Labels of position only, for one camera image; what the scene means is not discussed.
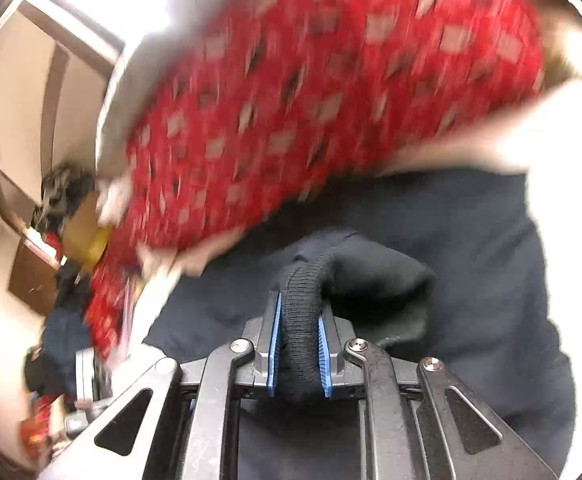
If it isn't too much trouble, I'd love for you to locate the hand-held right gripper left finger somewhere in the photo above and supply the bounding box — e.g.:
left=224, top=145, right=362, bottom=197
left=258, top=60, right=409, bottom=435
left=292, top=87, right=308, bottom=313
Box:
left=36, top=290, right=284, bottom=480

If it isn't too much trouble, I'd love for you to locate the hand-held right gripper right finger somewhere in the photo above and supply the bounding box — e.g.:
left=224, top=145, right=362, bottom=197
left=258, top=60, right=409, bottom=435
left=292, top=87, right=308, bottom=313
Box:
left=317, top=305, right=559, bottom=480

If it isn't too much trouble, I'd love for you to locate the dark navy sweatshirt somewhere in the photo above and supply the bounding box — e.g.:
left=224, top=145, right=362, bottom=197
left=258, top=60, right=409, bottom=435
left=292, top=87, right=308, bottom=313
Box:
left=147, top=167, right=576, bottom=480

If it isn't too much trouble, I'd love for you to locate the pile of dark clothes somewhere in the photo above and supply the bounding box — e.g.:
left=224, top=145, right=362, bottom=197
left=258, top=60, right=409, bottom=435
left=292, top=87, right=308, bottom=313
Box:
left=21, top=160, right=102, bottom=401

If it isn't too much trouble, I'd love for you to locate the wooden door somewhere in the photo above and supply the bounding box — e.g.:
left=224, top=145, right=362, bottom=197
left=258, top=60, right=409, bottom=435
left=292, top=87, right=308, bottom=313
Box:
left=7, top=240, right=62, bottom=317

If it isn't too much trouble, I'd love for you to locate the red patterned blanket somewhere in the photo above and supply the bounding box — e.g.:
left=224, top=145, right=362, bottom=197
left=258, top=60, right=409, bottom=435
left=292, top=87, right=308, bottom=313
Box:
left=84, top=0, right=546, bottom=366

